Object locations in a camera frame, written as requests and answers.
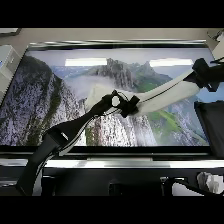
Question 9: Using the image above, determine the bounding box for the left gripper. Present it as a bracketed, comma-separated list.
[118, 94, 141, 119]

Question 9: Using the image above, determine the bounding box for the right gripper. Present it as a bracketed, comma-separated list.
[192, 57, 215, 93]

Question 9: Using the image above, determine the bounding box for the white garment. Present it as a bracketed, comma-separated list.
[84, 69, 202, 116]

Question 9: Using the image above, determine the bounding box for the black garment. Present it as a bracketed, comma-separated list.
[194, 99, 224, 158]

